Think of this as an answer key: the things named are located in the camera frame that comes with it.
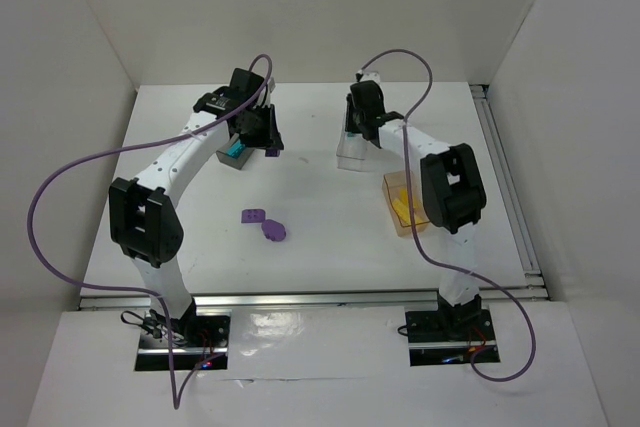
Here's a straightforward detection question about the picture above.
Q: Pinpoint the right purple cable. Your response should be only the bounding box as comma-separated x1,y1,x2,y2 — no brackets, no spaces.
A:
359,49,540,384

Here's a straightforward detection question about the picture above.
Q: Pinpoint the clear plastic container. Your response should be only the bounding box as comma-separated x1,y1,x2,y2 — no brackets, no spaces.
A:
336,127,370,172

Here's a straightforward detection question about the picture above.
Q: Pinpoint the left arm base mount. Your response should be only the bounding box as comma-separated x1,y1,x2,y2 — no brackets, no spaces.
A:
120,310,231,372

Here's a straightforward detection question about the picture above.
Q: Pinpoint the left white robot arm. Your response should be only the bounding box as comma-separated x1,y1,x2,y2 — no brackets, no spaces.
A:
108,68,284,335

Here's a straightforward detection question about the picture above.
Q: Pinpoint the small yellow lego brick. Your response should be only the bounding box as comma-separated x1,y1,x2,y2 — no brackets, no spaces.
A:
399,188,409,204

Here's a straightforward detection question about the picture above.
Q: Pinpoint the purple rounded lego brick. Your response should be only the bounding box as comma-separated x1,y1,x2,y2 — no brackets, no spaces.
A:
241,208,266,224

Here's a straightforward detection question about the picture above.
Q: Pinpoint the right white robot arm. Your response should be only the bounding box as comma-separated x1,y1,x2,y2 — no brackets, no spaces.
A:
336,70,487,342

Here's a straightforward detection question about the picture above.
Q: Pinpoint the teal rectangular lego brick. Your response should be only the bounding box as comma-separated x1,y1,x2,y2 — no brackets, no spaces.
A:
226,140,247,158

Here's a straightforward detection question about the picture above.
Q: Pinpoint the long yellow lego plate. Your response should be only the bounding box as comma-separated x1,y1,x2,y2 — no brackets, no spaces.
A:
392,198,424,225

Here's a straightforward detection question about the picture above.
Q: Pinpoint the orange tinted plastic container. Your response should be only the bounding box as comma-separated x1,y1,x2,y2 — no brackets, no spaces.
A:
382,171,430,237

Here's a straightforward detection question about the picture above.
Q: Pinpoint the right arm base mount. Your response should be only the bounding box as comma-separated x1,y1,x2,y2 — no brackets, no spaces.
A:
397,309,500,367

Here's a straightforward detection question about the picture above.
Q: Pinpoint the purple oval lego brick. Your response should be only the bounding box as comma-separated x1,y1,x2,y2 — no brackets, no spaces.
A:
261,219,287,242

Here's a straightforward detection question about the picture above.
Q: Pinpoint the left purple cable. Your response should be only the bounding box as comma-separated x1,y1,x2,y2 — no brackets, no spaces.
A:
27,53,275,411

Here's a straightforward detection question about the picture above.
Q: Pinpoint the purple cable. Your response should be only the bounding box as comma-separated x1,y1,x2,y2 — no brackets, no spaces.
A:
27,53,275,411
359,49,540,384

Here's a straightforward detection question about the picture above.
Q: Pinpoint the aluminium rail frame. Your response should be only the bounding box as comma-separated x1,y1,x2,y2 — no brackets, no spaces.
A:
79,82,551,311

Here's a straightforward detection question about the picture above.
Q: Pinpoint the dark smoky plastic container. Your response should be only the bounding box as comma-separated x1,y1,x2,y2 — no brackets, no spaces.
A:
215,134,256,170

